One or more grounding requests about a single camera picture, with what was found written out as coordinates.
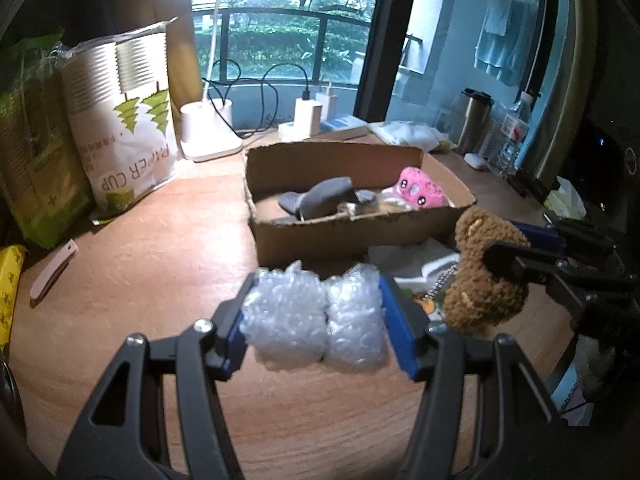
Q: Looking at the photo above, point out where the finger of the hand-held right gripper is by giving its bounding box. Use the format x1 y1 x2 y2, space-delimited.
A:
482 240 571 288
510 220 568 256

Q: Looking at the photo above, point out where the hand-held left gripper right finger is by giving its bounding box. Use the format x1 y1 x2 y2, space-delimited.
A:
377 274 576 480

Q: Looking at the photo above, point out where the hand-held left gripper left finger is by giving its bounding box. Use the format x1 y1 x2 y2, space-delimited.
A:
57 272 261 480

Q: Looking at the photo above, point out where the brown plush toy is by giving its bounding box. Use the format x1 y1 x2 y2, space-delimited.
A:
442 207 532 333

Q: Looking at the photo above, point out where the bubble wrap bundle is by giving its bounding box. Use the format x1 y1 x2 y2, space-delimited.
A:
240 260 391 373

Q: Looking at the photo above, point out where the cardboard box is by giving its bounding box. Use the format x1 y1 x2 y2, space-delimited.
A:
242 142 478 268

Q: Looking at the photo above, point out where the pink plush toy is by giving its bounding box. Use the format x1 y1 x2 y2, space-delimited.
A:
392 166 451 209

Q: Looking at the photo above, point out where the grey plush toy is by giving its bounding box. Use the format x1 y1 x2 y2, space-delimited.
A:
279 176 381 223

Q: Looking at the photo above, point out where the tissue box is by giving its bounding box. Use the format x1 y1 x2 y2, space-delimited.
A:
544 177 587 220

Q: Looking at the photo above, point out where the black small object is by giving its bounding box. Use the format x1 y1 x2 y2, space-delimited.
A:
510 167 551 198

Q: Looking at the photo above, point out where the clear water bottle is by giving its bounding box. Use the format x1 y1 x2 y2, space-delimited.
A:
487 91 532 177

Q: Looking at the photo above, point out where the black appliance with lights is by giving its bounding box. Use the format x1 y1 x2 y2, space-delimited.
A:
582 105 640 216

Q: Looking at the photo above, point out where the steel thermos cup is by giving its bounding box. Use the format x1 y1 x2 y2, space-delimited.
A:
457 88 493 156

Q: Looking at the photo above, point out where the white plastic bag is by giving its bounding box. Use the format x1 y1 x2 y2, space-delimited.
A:
372 120 452 154

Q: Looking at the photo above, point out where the white folding knife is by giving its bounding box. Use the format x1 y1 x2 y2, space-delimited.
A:
30 240 78 306

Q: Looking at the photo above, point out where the hanging light blue towel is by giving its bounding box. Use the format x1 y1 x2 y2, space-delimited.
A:
474 0 532 87

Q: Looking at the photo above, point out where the white desk lamp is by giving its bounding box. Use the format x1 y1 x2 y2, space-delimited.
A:
167 0 293 163

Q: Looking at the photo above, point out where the blue and white box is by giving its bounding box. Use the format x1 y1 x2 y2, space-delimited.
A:
320 116 369 139

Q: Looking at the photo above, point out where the white power strip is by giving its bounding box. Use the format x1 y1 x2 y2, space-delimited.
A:
277 120 321 142

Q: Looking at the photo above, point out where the yellow tissue pack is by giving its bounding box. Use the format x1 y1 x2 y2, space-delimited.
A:
0 245 27 351

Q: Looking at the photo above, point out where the large white charger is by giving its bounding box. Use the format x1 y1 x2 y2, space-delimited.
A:
294 92 324 138

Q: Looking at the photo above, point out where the small white charger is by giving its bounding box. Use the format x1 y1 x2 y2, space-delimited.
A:
317 80 339 121

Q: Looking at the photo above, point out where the white paper cup pack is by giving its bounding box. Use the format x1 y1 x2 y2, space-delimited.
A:
60 17 181 223

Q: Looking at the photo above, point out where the green paper cup pack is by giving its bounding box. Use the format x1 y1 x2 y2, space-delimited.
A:
0 35 96 251

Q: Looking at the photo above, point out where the beige curtain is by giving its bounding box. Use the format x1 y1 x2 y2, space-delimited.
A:
164 0 207 107

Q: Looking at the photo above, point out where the black balcony railing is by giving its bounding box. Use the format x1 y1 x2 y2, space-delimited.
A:
192 2 373 86

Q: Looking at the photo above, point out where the black cable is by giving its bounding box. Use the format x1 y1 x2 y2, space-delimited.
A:
202 60 312 137

